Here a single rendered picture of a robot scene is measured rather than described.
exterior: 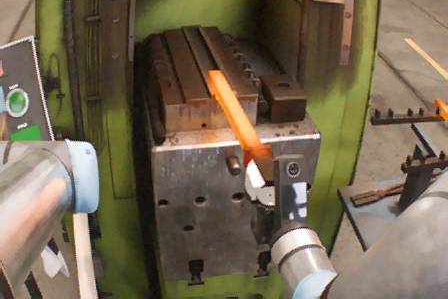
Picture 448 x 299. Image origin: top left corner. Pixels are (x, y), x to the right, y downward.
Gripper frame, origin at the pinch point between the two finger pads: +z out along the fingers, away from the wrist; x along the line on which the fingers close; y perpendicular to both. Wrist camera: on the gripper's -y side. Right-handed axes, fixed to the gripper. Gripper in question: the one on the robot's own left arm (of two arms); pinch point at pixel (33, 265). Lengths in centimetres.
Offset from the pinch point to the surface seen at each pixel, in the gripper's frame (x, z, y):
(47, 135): -3.7, -8.0, -29.3
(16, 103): -10.7, -15.5, -28.6
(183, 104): 23, -5, -50
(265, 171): 38.5, -10.1, -20.8
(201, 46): 24, -5, -80
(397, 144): 133, 93, -194
